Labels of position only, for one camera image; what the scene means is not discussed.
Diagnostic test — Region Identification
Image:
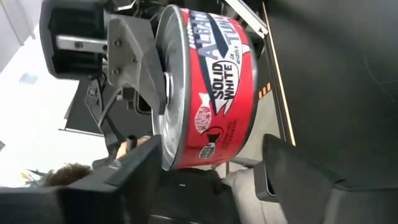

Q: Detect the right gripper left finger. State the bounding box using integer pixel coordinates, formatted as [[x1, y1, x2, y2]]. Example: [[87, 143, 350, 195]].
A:
[[0, 135, 163, 224]]

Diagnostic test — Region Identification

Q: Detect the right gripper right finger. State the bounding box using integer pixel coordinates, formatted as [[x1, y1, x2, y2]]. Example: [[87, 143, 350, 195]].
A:
[[262, 133, 398, 224]]

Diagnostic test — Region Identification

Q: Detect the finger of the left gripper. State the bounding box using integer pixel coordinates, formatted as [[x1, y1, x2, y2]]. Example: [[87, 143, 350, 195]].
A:
[[105, 14, 169, 115], [134, 90, 154, 115]]

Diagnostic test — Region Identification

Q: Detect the red can with silver lid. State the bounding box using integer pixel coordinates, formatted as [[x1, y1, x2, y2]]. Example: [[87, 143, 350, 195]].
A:
[[151, 3, 259, 171]]

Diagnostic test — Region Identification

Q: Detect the person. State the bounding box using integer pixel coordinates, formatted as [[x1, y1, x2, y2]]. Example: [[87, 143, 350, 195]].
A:
[[40, 135, 287, 224]]

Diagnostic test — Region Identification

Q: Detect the black table mat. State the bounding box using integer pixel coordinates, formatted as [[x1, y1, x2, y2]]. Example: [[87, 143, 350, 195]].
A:
[[264, 0, 398, 187]]

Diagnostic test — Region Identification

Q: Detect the silver aluminium post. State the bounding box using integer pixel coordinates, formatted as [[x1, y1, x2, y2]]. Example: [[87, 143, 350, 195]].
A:
[[223, 0, 270, 37]]

